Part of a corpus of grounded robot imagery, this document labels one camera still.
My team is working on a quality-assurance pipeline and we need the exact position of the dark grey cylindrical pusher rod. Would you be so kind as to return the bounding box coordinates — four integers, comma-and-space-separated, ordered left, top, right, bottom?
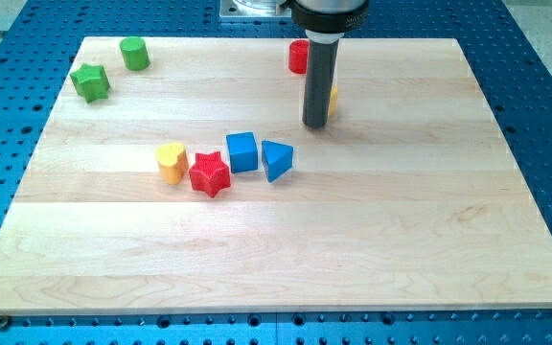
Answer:
302, 30, 344, 129

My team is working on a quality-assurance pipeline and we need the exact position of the yellow hexagon block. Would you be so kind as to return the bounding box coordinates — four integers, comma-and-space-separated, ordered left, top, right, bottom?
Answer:
328, 85, 338, 117

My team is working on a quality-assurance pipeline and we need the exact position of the red cylinder block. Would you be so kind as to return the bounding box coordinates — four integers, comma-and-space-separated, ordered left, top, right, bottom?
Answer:
288, 39, 310, 75

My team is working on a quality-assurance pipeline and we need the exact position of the blue triangle block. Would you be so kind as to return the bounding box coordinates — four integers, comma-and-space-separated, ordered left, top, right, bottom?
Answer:
262, 140, 294, 183

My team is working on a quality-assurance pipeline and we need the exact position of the blue cube block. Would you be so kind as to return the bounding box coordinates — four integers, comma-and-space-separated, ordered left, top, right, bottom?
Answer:
226, 132, 258, 173

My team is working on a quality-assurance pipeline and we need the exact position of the red star block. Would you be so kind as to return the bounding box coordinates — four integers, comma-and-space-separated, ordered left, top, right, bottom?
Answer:
189, 151, 231, 198

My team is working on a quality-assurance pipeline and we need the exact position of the green cylinder block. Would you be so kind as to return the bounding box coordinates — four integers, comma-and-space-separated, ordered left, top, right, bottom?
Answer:
119, 36, 150, 71

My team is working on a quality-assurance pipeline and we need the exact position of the yellow heart block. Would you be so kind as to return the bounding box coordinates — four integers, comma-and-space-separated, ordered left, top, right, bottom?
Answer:
155, 142, 189, 185

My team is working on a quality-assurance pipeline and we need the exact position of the light wooden board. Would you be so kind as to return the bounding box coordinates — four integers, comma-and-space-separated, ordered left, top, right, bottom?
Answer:
0, 36, 552, 315

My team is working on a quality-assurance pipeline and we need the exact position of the green star block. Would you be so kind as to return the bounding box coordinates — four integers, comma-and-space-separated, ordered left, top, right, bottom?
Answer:
70, 63, 110, 104

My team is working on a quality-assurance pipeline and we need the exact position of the left board clamp screw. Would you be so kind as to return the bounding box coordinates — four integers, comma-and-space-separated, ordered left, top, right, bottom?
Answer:
0, 315, 11, 331

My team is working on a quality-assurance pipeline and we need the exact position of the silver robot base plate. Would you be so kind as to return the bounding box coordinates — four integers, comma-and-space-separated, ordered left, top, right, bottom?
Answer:
219, 0, 290, 19

